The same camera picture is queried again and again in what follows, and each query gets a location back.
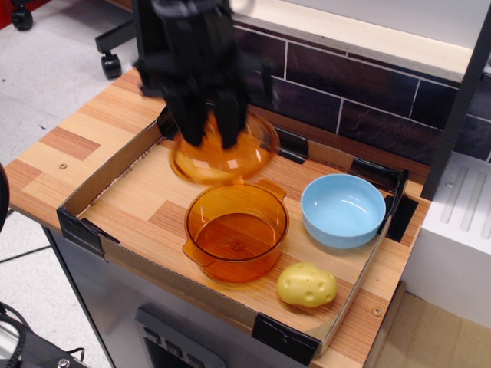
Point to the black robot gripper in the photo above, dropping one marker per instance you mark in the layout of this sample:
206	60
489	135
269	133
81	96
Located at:
189	56

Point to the orange transparent pot lid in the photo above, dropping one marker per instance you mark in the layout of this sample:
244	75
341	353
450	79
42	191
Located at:
211	164

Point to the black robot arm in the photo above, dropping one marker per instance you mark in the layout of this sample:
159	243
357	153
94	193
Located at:
192	5

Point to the orange transparent pot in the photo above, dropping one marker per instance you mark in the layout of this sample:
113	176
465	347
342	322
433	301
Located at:
235	232

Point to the black office chair base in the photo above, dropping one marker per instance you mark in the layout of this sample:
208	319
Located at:
108	41

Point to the light blue bowl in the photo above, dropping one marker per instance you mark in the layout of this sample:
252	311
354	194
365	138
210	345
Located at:
342	211

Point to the yellow toy potato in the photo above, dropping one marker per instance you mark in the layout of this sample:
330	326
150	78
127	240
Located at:
305	284

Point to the black caster wheel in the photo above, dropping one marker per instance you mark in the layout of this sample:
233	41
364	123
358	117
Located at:
21	17

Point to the cardboard fence with black tape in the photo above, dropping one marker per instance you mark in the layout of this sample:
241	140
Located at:
121	246

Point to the grey toy oven panel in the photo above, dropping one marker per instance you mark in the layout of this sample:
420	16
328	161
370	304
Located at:
168	347

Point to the white toy sink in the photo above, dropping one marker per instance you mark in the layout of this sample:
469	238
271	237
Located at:
449	265

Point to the dark grey vertical post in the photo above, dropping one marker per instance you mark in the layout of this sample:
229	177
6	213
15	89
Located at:
456	118

